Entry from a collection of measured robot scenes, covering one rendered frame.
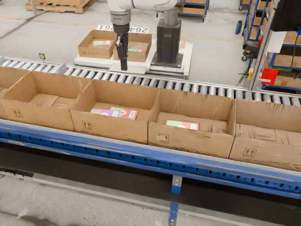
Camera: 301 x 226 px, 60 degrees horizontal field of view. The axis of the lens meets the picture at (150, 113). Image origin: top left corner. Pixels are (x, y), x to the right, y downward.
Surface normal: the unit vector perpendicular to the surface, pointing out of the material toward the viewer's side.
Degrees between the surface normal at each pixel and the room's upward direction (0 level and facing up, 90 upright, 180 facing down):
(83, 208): 0
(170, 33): 90
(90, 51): 91
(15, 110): 90
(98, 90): 90
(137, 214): 0
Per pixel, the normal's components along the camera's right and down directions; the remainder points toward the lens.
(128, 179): 0.00, -0.77
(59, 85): -0.22, 0.61
